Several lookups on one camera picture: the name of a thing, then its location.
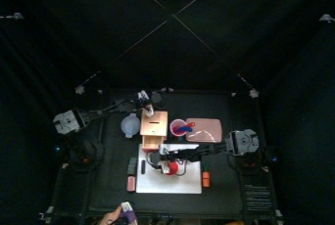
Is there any purple and white handheld object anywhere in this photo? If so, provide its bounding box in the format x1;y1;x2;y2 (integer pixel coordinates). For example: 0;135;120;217
120;201;140;225

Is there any red flat dough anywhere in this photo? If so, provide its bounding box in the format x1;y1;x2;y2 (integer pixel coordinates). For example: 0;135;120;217
167;160;181;176

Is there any wooden drawer with red front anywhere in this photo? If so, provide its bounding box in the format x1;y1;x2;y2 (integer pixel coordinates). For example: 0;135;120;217
141;135;167;153

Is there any light wooden drawer cabinet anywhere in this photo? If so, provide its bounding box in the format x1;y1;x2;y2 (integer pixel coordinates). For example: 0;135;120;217
140;111;169;138

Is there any translucent white bowl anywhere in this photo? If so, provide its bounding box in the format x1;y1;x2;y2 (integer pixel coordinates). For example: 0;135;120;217
120;112;141;139

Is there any person's bare hand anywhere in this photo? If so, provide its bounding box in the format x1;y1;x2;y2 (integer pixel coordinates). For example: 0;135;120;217
98;204;126;225

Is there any white cutting board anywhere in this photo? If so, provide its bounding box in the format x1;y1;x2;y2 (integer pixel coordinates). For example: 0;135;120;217
136;143;203;195

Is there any dark green toy block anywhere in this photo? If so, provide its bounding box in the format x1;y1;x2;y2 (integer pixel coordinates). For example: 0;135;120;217
128;157;140;176

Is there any red plastic cup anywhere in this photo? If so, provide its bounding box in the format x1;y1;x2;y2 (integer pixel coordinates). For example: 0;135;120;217
169;118;191;138

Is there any blue plastic knife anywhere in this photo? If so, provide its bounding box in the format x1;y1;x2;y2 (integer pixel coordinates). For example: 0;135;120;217
176;125;196;136

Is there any salmon sushi toy block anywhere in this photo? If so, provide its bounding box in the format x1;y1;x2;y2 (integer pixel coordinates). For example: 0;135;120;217
126;175;138;193

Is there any orange toy carrot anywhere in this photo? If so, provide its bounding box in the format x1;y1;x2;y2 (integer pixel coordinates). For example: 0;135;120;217
201;161;212;189

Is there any red plastic utensil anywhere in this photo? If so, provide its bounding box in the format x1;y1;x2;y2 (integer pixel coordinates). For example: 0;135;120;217
173;121;196;134

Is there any pink translucent plastic container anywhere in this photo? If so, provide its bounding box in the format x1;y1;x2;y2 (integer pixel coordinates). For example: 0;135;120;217
185;117;224;144

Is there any thin light cord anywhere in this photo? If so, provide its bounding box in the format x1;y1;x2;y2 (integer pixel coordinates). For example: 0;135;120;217
81;0;232;88
121;0;255;92

